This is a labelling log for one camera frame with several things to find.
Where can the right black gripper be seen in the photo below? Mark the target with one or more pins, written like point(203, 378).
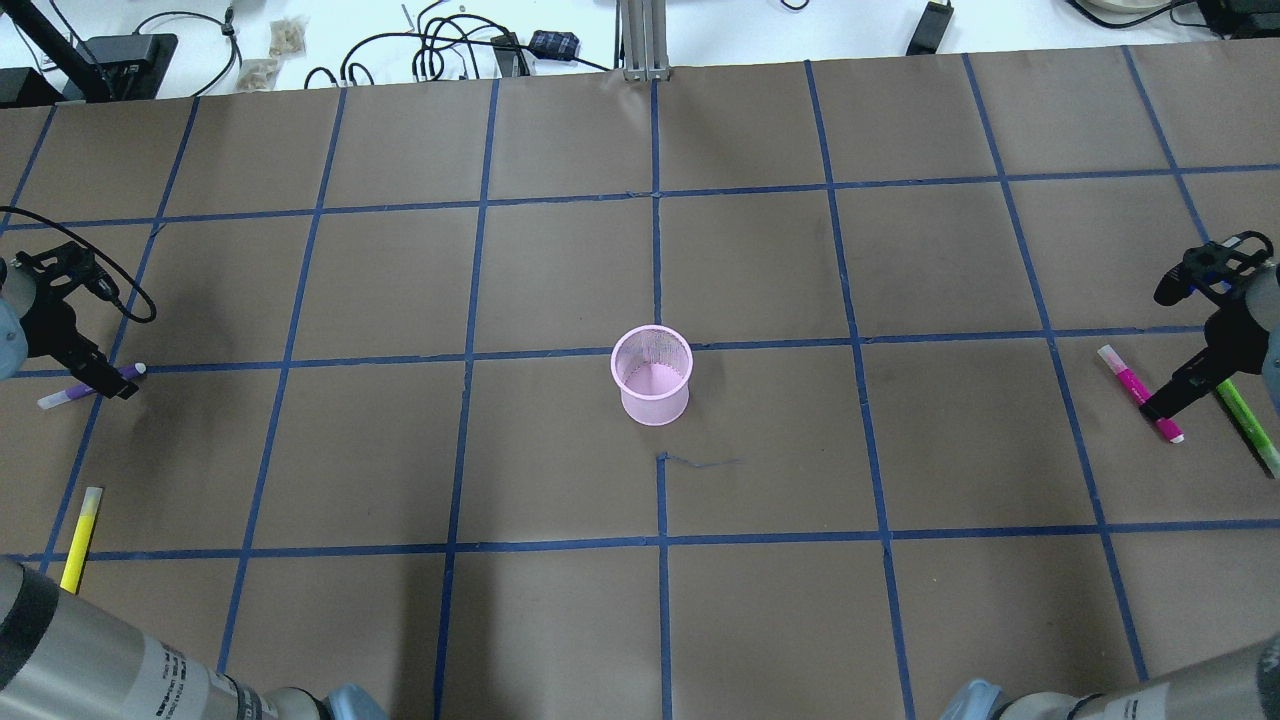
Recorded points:
point(1228, 335)

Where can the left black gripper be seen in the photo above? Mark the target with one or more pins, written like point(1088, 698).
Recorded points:
point(48, 322)

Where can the purple pen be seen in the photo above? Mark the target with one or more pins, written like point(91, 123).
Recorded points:
point(130, 372)

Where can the pink pen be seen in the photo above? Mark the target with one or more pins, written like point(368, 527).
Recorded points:
point(1139, 394)

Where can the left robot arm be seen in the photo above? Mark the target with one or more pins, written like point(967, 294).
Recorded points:
point(63, 657)

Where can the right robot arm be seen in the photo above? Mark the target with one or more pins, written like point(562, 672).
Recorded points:
point(1241, 684)

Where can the pink mesh cup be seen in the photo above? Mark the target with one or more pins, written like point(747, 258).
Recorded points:
point(652, 366)

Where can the green pen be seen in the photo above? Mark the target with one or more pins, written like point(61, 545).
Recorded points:
point(1249, 427)

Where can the yellow pen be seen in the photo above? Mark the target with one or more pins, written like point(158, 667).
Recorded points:
point(77, 555)

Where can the black power adapter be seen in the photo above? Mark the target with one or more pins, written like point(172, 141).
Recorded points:
point(931, 28)

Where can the aluminium frame post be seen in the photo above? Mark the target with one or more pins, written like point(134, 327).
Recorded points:
point(642, 47)

